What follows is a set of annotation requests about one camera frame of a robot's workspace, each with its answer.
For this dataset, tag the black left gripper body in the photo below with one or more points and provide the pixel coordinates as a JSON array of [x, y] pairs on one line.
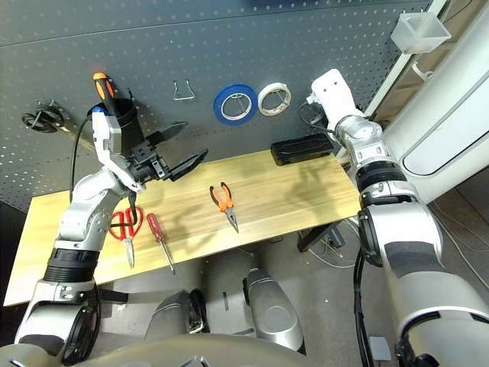
[[145, 164]]

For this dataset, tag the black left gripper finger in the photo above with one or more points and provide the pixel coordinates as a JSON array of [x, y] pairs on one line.
[[187, 164], [166, 134]]

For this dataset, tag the orange black needle-nose pliers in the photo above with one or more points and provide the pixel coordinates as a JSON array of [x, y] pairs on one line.
[[223, 202]]

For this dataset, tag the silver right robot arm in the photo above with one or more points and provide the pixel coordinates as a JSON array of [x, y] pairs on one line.
[[412, 248]]

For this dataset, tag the dark grey perforated pegboard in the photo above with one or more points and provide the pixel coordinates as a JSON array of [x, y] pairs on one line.
[[229, 46]]

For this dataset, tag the black plastic cup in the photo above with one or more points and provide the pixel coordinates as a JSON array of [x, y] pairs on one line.
[[128, 122]]

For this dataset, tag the blue tape roll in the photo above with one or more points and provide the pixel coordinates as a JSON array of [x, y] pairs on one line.
[[218, 105]]

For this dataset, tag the blue marker pen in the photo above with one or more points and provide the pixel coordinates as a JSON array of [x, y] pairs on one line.
[[100, 110]]

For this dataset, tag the small black tool case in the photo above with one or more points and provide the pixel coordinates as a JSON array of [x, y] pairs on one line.
[[302, 149]]

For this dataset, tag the white tape roll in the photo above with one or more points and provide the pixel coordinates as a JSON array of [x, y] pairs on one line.
[[273, 86]]

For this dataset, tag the black metal table foot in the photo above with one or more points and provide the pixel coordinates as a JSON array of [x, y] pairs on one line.
[[112, 296], [313, 239]]

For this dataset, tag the grey robot left leg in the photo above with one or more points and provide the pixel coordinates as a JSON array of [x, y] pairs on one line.
[[172, 313]]

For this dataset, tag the grey robot leg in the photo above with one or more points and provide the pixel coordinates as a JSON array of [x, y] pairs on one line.
[[172, 313], [275, 313]]

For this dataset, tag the grey robot right leg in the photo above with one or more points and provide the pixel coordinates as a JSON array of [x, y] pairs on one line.
[[275, 313]]

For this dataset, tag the grey robot torso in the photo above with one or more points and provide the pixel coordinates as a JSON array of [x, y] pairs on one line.
[[153, 355]]

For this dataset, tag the white plastic hook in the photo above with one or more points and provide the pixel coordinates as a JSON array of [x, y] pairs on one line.
[[420, 72]]

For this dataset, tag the white rounded cabinet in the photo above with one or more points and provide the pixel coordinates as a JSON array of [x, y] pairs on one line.
[[439, 134]]

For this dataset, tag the clear plastic bin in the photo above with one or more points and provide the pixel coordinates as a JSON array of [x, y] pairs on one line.
[[420, 34]]

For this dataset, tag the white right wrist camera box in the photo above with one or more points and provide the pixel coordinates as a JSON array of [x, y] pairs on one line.
[[334, 95]]

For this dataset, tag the white pegboard frame post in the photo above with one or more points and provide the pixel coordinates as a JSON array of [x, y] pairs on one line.
[[397, 69]]

